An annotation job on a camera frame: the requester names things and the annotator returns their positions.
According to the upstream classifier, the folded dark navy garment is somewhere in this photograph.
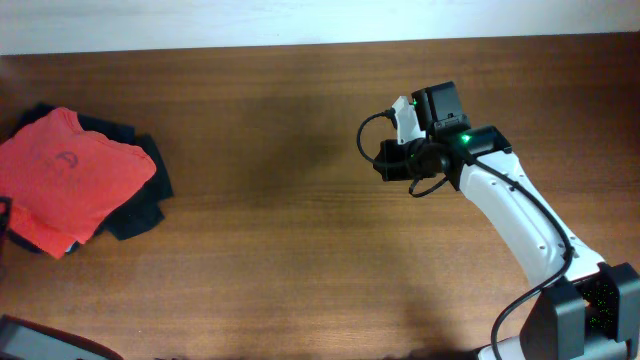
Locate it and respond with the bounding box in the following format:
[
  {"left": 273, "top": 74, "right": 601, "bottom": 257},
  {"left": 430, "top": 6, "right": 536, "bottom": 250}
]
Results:
[{"left": 7, "top": 104, "right": 173, "bottom": 255}]

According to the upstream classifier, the orange McKinney Boyd soccer t-shirt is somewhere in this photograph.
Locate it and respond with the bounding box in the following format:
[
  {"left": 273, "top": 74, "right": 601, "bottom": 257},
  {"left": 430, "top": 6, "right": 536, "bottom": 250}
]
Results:
[{"left": 1, "top": 107, "right": 157, "bottom": 244}]

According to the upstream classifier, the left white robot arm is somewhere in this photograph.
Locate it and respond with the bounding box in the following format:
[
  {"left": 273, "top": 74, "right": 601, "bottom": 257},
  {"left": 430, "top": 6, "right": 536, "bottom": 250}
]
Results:
[{"left": 1, "top": 315, "right": 123, "bottom": 360}]

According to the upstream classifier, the folded red Fram t-shirt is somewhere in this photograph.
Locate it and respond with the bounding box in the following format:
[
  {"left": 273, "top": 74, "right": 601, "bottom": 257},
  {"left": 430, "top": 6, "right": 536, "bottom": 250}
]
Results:
[{"left": 9, "top": 206, "right": 76, "bottom": 259}]

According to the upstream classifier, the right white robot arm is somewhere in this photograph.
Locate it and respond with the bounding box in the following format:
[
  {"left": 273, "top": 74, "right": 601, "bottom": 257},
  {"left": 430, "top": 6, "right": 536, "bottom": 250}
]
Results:
[{"left": 372, "top": 126, "right": 639, "bottom": 359}]

